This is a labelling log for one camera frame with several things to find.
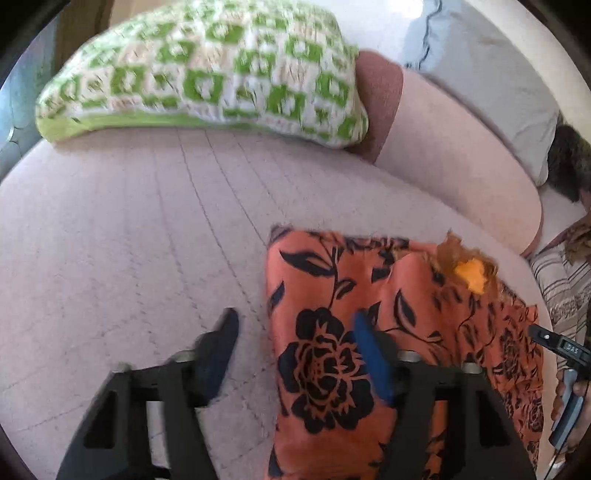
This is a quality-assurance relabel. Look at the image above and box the grey pillow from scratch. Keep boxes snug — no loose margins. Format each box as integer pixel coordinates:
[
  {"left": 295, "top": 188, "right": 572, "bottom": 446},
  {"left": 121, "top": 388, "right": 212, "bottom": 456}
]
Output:
[{"left": 403, "top": 0, "right": 561, "bottom": 186}]

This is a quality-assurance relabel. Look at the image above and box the brown orange cloth scrap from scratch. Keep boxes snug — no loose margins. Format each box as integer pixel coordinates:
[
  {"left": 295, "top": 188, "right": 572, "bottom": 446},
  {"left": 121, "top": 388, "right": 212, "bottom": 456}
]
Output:
[{"left": 436, "top": 231, "right": 500, "bottom": 294}]

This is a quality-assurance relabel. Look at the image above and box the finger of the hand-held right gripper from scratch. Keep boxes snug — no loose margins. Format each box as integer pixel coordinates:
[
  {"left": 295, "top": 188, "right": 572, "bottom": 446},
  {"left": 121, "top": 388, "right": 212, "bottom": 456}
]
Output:
[{"left": 528, "top": 324, "right": 560, "bottom": 353}]

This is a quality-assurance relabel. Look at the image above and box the green white patterned pillow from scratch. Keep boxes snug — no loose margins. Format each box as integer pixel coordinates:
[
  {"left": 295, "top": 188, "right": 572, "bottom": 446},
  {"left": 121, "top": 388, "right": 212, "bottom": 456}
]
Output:
[{"left": 36, "top": 0, "right": 370, "bottom": 149}]

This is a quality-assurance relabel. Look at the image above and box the dark furry cloth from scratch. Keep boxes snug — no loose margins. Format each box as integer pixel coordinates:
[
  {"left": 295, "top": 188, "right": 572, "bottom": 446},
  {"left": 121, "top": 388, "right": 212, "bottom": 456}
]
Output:
[{"left": 547, "top": 124, "right": 591, "bottom": 203}]

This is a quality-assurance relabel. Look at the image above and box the brown cloth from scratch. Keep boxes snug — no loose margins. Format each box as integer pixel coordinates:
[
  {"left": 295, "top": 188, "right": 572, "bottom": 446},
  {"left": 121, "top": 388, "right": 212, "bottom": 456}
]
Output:
[{"left": 564, "top": 220, "right": 591, "bottom": 265}]

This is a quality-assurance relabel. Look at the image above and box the person's right hand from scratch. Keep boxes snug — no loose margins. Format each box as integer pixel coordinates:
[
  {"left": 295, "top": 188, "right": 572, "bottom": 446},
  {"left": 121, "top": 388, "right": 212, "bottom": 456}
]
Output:
[{"left": 552, "top": 368, "right": 591, "bottom": 422}]

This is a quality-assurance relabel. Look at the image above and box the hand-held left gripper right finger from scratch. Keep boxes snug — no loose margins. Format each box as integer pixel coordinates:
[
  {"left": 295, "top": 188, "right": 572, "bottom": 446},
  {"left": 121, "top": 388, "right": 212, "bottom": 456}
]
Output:
[{"left": 353, "top": 310, "right": 539, "bottom": 480}]

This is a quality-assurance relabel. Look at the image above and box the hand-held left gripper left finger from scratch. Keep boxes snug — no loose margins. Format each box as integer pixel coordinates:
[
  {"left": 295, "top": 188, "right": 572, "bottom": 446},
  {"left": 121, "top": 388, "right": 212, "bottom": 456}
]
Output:
[{"left": 55, "top": 307, "right": 241, "bottom": 480}]

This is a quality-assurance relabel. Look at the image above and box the pink bolster cushion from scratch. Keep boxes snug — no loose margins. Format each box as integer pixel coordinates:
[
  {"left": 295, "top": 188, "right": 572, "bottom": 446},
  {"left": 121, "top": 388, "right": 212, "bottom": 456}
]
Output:
[{"left": 374, "top": 69, "right": 544, "bottom": 257}]

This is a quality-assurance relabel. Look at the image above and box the striped beige cloth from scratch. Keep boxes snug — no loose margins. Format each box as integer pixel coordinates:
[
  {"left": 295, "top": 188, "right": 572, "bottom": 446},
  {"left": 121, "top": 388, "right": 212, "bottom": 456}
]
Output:
[{"left": 529, "top": 240, "right": 591, "bottom": 372}]

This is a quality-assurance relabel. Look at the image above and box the reddish brown cushion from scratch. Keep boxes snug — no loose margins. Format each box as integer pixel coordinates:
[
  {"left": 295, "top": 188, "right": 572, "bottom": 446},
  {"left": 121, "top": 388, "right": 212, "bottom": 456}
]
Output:
[{"left": 350, "top": 51, "right": 405, "bottom": 163}]

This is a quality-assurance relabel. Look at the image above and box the orange black floral garment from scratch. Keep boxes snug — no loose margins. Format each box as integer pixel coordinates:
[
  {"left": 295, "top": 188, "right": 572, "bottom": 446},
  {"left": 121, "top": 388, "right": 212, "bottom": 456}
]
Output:
[{"left": 264, "top": 225, "right": 546, "bottom": 480}]

